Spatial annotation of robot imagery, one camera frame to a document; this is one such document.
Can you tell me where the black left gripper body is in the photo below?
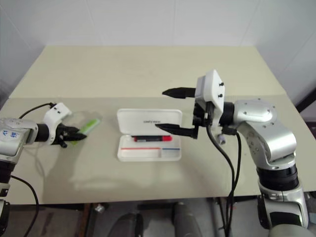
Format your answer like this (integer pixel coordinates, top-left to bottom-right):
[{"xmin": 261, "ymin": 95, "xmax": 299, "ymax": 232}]
[{"xmin": 52, "ymin": 124, "xmax": 72, "ymax": 149}]

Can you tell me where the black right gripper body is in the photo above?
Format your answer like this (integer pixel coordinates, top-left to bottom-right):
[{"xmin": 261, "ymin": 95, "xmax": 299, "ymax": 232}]
[{"xmin": 192, "ymin": 100, "xmax": 220, "ymax": 129}]

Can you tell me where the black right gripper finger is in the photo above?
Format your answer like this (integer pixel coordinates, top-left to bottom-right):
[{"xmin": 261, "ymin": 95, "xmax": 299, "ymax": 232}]
[
  {"xmin": 161, "ymin": 86, "xmax": 198, "ymax": 100},
  {"xmin": 155, "ymin": 123, "xmax": 198, "ymax": 140}
]

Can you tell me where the green marker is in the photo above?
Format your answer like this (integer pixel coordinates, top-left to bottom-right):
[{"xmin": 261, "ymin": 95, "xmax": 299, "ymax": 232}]
[{"xmin": 79, "ymin": 118, "xmax": 100, "ymax": 135}]

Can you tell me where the red marker with black body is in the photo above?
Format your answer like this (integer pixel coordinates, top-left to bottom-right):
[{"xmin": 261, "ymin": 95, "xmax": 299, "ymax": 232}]
[{"xmin": 131, "ymin": 134, "xmax": 173, "ymax": 144}]

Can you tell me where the white plastic pencil case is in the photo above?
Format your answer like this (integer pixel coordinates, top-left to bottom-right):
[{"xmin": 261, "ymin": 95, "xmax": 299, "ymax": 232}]
[{"xmin": 116, "ymin": 108, "xmax": 183, "ymax": 162}]

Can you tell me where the green pen in plastic bag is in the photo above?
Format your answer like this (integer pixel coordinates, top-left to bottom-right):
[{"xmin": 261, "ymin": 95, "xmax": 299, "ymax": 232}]
[{"xmin": 61, "ymin": 111, "xmax": 103, "ymax": 149}]

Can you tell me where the grey rounded shape under table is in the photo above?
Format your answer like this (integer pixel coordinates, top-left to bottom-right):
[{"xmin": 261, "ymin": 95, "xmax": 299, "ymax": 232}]
[{"xmin": 172, "ymin": 201, "xmax": 207, "ymax": 237}]

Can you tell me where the black rounded shape under table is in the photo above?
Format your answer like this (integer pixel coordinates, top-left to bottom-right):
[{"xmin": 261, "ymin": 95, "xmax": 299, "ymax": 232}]
[{"xmin": 115, "ymin": 213, "xmax": 144, "ymax": 237}]

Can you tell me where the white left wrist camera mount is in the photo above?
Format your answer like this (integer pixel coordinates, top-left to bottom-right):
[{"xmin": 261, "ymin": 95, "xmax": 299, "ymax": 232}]
[{"xmin": 42, "ymin": 102, "xmax": 73, "ymax": 145}]

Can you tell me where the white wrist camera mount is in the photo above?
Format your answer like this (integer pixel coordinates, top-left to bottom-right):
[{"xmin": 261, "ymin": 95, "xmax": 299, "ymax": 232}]
[
  {"xmin": 195, "ymin": 69, "xmax": 226, "ymax": 132},
  {"xmin": 42, "ymin": 102, "xmax": 73, "ymax": 145}
]

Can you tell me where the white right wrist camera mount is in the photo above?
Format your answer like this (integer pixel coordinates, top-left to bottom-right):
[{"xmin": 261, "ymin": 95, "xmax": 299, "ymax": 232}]
[{"xmin": 195, "ymin": 69, "xmax": 226, "ymax": 132}]

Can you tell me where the thin black left wrist cable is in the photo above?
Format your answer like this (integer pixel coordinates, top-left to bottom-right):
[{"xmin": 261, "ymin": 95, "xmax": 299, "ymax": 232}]
[{"xmin": 19, "ymin": 102, "xmax": 55, "ymax": 119}]

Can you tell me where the thick black right wrist cable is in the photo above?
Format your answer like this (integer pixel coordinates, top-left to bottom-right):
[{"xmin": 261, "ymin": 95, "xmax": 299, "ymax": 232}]
[{"xmin": 206, "ymin": 122, "xmax": 236, "ymax": 237}]

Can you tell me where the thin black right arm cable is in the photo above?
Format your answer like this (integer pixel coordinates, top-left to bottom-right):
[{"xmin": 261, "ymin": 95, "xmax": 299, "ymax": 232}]
[{"xmin": 222, "ymin": 127, "xmax": 242, "ymax": 237}]

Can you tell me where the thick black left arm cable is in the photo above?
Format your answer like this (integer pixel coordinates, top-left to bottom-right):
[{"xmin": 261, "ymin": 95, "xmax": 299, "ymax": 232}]
[{"xmin": 9, "ymin": 175, "xmax": 40, "ymax": 237}]

